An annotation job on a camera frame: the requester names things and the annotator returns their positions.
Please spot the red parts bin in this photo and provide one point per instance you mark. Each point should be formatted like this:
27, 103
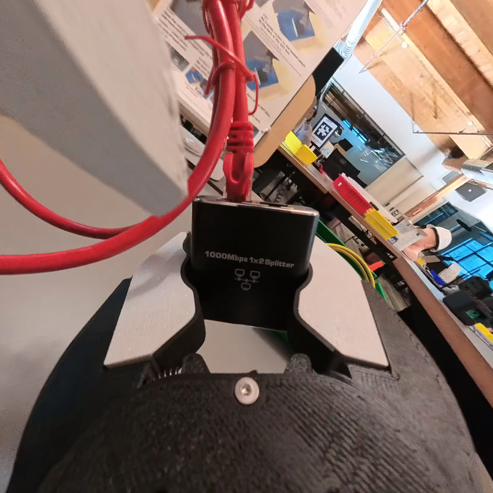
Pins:
352, 192

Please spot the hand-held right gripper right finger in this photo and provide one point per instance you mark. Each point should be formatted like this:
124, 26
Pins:
339, 316

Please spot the instruction sheet on clipboard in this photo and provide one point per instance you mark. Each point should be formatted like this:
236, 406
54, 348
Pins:
285, 127

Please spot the black ethernet splitter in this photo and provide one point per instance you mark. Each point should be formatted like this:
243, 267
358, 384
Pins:
250, 238

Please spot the black-framed printed tag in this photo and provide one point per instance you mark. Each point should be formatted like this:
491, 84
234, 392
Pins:
324, 131

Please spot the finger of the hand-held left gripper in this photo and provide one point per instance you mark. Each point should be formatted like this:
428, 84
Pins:
77, 96

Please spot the small yellow parts bin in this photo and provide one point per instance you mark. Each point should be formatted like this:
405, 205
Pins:
302, 150

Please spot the white board stand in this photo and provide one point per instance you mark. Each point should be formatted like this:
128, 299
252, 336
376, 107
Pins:
192, 142

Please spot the stack of yellow parts bins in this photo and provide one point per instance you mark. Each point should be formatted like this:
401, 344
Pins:
381, 225

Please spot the white hard hat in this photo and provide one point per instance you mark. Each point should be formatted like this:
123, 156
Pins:
441, 235

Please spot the printed instruction sheet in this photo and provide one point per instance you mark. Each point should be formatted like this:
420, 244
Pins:
277, 34

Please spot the green storage bin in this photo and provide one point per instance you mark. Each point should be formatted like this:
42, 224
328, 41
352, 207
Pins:
325, 233

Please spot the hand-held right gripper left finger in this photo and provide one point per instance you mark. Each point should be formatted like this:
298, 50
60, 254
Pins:
154, 308

